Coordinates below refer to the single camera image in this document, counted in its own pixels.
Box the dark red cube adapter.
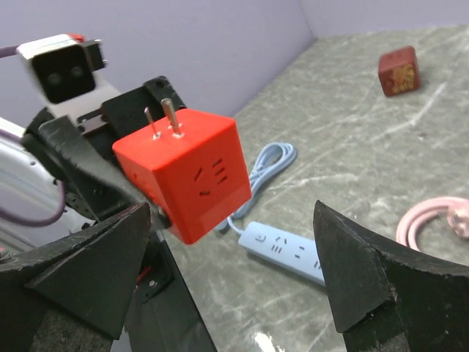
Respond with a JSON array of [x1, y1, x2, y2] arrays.
[[378, 45, 421, 97]]

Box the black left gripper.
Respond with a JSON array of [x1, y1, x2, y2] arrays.
[[21, 76, 185, 230]]

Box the blue power strip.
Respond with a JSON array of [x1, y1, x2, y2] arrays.
[[238, 221, 325, 286]]

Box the black base beam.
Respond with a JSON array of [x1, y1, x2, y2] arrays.
[[124, 230, 217, 352]]

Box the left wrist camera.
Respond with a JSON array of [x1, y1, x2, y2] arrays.
[[16, 34, 119, 122]]

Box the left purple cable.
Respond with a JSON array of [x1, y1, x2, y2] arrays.
[[0, 43, 67, 227]]

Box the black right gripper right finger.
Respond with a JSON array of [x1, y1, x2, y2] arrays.
[[313, 201, 468, 352]]

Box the red cube socket adapter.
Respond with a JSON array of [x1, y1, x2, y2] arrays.
[[113, 98, 251, 244]]

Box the blue power strip cable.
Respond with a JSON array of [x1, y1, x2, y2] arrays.
[[215, 142, 298, 235]]

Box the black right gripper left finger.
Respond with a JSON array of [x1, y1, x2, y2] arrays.
[[1, 204, 151, 351]]

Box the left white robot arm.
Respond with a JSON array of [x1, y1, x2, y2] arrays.
[[1, 76, 185, 252]]

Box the pink coiled power cable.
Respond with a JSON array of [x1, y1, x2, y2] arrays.
[[395, 196, 469, 253]]

